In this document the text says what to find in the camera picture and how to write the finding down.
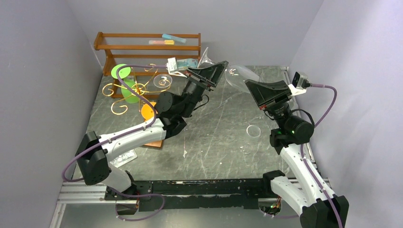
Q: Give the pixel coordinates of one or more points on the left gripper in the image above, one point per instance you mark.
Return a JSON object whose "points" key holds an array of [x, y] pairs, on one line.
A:
{"points": [[212, 77]]}

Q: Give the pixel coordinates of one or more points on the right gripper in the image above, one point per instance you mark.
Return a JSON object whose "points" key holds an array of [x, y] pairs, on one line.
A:
{"points": [[274, 102]]}

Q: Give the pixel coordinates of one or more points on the clear wine glass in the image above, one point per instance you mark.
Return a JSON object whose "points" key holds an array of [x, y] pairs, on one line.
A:
{"points": [[162, 81], [247, 148], [235, 75]]}

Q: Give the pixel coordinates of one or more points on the small clear glass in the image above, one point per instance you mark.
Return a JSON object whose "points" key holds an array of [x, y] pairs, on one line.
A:
{"points": [[253, 131]]}

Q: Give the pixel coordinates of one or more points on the orange plastic wine glass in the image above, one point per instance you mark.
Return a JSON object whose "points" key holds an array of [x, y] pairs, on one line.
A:
{"points": [[147, 112]]}

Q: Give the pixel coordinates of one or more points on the green plastic wine glass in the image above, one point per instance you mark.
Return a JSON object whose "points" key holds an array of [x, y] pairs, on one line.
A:
{"points": [[119, 91]]}

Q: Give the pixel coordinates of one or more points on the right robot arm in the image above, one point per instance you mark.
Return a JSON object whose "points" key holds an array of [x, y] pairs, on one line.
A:
{"points": [[315, 203]]}

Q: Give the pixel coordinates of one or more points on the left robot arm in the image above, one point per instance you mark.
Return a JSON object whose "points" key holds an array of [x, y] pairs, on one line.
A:
{"points": [[95, 152]]}

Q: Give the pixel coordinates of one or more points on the wooden shelf rack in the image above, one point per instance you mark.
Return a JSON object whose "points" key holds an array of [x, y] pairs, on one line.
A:
{"points": [[134, 48]]}

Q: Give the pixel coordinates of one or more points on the blue toothbrush package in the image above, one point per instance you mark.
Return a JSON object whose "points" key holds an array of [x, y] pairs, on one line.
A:
{"points": [[189, 63]]}

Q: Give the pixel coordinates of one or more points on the packaged item on table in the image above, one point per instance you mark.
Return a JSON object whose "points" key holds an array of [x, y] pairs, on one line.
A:
{"points": [[124, 158]]}

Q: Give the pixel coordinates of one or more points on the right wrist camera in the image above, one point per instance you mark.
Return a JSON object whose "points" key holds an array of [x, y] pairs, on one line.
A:
{"points": [[299, 84]]}

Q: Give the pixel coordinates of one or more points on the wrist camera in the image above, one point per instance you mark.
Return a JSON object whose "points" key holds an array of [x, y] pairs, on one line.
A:
{"points": [[175, 67], [299, 84]]}

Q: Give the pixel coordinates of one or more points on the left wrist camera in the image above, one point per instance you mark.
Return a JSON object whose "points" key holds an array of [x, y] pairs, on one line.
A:
{"points": [[175, 67]]}

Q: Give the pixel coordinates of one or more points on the gold wire wine glass rack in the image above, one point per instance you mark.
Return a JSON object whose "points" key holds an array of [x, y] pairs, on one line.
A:
{"points": [[147, 91]]}

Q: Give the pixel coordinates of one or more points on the black base frame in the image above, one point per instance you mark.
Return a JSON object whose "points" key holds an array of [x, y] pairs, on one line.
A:
{"points": [[154, 196]]}

